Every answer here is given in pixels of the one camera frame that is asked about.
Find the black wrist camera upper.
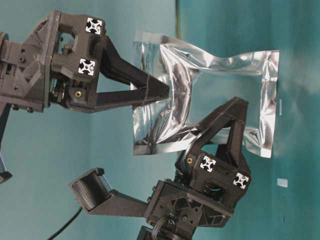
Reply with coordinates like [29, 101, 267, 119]
[0, 154, 13, 184]

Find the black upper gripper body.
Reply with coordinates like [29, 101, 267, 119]
[0, 10, 107, 113]

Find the small white tape piece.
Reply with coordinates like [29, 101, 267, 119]
[276, 178, 288, 188]

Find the black camera cable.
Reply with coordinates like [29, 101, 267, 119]
[45, 205, 83, 240]

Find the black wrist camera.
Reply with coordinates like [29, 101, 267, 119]
[69, 167, 148, 218]
[0, 154, 13, 184]

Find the silver zip bag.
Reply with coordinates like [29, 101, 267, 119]
[132, 31, 280, 158]

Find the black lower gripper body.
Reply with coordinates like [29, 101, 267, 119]
[145, 146, 252, 228]

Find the thin white tape strip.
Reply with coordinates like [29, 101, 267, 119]
[278, 98, 282, 116]

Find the black wrist camera lower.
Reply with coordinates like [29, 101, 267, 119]
[69, 167, 148, 218]

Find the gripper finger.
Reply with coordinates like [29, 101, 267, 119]
[100, 35, 167, 90]
[216, 120, 250, 173]
[92, 85, 170, 113]
[185, 97, 248, 156]

